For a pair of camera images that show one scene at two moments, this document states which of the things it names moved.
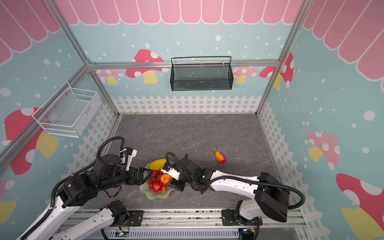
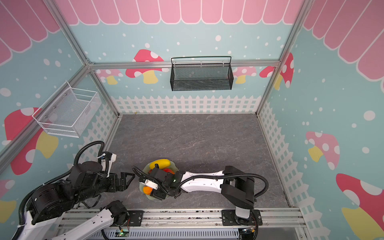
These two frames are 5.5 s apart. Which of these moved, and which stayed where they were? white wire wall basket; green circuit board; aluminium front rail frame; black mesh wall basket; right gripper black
Moved: right gripper black
Stayed: aluminium front rail frame; green circuit board; white wire wall basket; black mesh wall basket
